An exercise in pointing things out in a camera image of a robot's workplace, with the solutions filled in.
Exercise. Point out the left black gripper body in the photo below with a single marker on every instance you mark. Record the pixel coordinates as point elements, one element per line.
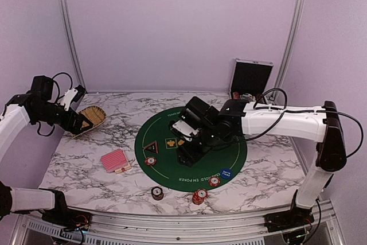
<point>65,124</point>

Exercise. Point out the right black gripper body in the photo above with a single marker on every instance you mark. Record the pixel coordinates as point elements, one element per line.
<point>209,140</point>

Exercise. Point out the aluminium frame post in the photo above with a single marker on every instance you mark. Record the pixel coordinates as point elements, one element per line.
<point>71,41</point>
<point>286,58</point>

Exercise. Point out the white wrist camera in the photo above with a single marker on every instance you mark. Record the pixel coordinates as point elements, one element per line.
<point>72,95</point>
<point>184,130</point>

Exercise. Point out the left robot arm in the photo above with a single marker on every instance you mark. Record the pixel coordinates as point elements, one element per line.
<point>33,108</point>

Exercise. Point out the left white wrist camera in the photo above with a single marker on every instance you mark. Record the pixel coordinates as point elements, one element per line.
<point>72,95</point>

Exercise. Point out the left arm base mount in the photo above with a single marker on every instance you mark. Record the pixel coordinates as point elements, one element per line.
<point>72,219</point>

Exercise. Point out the front aluminium rail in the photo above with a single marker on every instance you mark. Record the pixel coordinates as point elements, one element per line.
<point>232,228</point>

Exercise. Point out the red poker chip stack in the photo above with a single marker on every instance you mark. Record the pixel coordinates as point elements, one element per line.
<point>199,196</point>

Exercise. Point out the right aluminium frame post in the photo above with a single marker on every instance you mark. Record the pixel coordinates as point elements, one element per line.
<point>286,58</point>

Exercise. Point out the black triangular dealer button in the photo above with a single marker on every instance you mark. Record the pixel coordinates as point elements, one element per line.
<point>152,147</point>

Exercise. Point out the blue small blind button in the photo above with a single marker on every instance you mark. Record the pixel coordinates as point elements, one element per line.
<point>226,173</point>

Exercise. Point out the aluminium poker chip case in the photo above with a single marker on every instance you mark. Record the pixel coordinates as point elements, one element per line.
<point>249,77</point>

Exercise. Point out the left aluminium frame post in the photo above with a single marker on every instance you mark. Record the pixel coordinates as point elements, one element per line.
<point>71,41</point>

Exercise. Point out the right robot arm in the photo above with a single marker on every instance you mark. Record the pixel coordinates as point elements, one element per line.
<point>319,124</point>

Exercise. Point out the woven bamboo tray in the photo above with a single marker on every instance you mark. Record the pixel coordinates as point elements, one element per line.
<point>95,115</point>

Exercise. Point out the red playing card deck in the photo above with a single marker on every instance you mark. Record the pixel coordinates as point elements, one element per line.
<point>115,161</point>

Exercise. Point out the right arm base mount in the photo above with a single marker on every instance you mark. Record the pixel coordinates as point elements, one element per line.
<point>286,220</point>

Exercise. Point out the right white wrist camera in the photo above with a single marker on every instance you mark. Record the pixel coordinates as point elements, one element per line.
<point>184,130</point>

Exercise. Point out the black poker chip stack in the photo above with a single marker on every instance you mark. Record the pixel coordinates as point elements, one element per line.
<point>157,193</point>

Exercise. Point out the round green poker mat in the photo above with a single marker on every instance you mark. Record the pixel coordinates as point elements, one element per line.
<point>168,172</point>

